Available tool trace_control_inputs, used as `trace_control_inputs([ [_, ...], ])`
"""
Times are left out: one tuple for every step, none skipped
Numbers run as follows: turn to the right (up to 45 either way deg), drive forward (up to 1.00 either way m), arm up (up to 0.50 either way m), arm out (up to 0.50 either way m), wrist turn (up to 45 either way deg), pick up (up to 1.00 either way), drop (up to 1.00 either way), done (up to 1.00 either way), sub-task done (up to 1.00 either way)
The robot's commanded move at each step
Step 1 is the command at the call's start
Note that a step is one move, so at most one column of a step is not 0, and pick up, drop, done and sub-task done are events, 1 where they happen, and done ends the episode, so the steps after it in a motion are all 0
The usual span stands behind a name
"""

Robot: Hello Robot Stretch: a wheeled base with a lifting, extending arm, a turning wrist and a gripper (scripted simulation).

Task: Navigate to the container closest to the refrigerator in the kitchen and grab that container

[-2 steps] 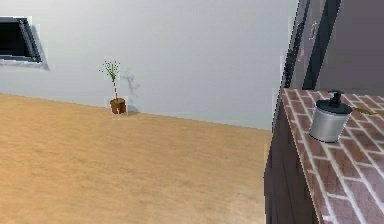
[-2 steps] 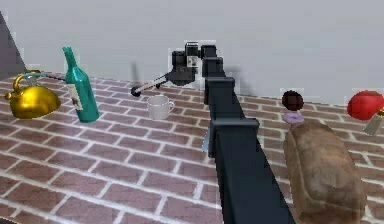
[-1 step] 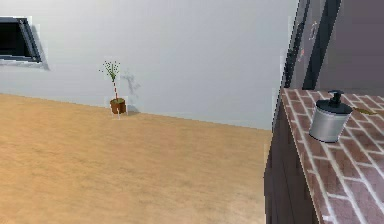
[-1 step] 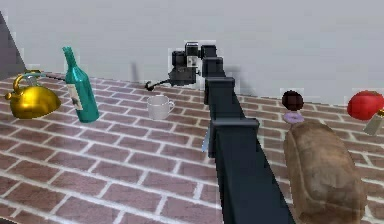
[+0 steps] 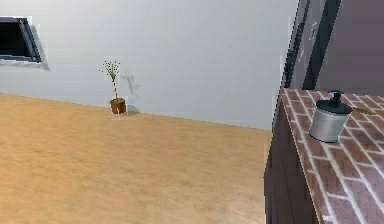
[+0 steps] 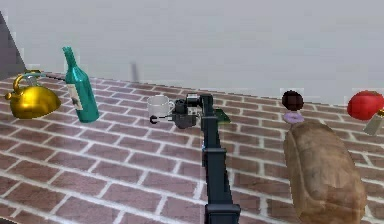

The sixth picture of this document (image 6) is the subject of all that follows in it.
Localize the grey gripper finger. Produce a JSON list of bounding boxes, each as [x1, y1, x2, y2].
[[149, 114, 175, 125]]

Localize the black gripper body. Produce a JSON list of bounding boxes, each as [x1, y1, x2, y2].
[[171, 98, 201, 130]]

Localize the white mug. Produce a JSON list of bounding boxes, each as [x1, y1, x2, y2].
[[146, 94, 176, 119]]

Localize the green flat card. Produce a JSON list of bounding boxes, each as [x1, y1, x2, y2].
[[214, 108, 232, 124]]

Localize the green glass bottle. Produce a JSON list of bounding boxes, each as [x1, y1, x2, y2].
[[61, 45, 101, 124]]

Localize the dark brown ball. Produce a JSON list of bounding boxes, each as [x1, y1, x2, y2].
[[281, 89, 305, 112]]

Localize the gold kettle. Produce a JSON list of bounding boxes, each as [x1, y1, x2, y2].
[[4, 69, 63, 120]]

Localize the brown bread loaf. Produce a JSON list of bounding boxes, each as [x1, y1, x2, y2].
[[282, 120, 368, 224]]

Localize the grey shaker with gold cap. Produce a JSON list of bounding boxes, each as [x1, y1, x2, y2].
[[362, 109, 384, 137]]

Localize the purple ring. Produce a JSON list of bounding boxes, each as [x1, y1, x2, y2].
[[282, 110, 306, 125]]

